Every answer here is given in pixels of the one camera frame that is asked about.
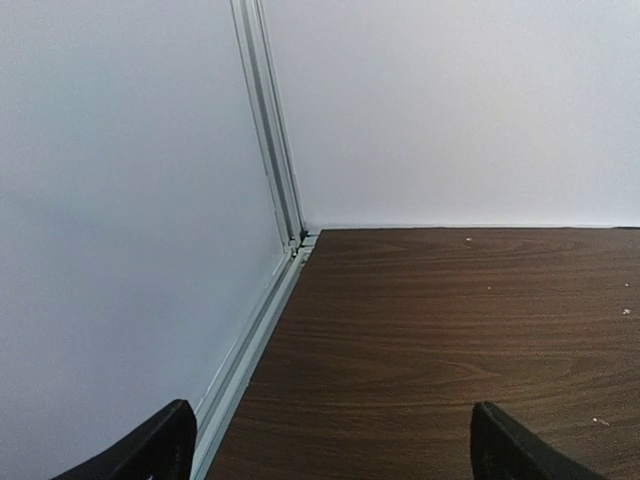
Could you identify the left aluminium corner post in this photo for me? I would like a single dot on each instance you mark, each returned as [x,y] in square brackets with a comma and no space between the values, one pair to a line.
[251,32]

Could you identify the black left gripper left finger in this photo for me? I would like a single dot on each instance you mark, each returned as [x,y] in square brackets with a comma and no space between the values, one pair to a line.
[162,447]

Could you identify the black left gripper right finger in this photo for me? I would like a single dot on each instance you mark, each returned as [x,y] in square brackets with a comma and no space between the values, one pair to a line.
[503,448]

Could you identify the left aluminium floor rail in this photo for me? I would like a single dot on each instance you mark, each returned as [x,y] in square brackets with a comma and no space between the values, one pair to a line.
[218,406]

